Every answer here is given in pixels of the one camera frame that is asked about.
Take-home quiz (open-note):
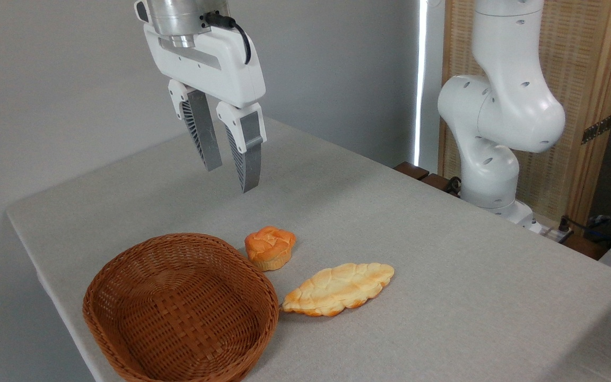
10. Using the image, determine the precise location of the brown wicker basket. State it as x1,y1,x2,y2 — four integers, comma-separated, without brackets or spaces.
82,232,280,382

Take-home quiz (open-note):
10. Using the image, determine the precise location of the dark brown wooden block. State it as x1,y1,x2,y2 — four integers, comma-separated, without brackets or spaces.
394,161,430,181
421,173,453,193

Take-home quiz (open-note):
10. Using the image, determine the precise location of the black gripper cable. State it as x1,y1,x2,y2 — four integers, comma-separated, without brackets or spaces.
204,12,252,66

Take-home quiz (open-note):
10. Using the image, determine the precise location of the orange muffin-shaped bread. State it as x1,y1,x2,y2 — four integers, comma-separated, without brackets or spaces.
245,226,296,272

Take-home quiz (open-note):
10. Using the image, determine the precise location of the dark metal screen hinge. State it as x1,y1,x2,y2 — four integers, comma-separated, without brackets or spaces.
581,114,611,145

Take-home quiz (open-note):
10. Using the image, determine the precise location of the flat leaf-shaped bread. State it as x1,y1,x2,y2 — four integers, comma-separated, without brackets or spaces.
282,263,395,318

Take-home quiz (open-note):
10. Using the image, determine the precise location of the white power strip with plug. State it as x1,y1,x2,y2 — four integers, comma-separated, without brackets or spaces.
538,214,575,245

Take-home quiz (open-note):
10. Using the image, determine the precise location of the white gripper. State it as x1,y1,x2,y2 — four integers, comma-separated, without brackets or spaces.
143,23,267,194

